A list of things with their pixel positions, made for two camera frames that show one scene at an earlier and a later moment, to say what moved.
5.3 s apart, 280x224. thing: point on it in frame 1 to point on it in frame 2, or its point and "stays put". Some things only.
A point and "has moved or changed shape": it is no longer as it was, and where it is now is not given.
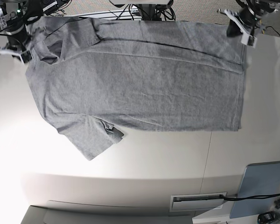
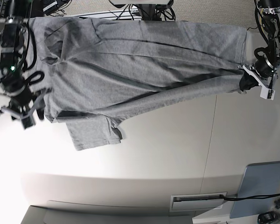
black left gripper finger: [233, 30] to [247, 81]
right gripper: [248, 37] to [262, 81]
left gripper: [10, 52] to [27, 114]
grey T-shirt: [97, 78] has moved or changed shape
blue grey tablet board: [259, 178] stays put
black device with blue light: [268, 217] stays put
